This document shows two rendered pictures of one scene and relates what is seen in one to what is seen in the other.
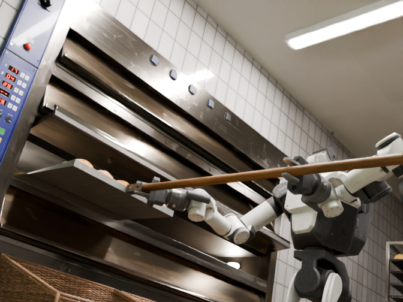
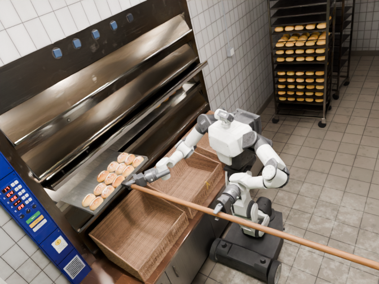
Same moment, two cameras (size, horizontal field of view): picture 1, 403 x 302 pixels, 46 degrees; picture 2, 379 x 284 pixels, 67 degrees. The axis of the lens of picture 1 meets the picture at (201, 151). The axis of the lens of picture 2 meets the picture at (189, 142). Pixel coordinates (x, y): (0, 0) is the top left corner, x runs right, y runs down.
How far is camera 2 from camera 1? 183 cm
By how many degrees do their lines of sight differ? 59
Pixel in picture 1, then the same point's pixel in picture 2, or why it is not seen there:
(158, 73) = (67, 58)
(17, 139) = (45, 201)
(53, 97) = (36, 164)
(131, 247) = not seen: hidden behind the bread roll
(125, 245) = not seen: hidden behind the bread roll
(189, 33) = not seen: outside the picture
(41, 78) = (19, 167)
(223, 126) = (131, 29)
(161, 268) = (149, 148)
